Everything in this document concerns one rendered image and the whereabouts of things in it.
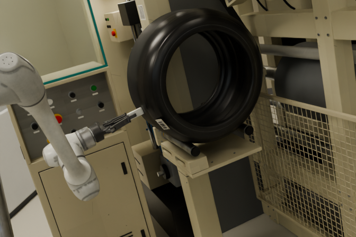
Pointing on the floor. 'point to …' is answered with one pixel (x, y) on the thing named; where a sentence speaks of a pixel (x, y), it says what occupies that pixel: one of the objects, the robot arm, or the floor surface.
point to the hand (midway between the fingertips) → (135, 114)
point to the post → (177, 101)
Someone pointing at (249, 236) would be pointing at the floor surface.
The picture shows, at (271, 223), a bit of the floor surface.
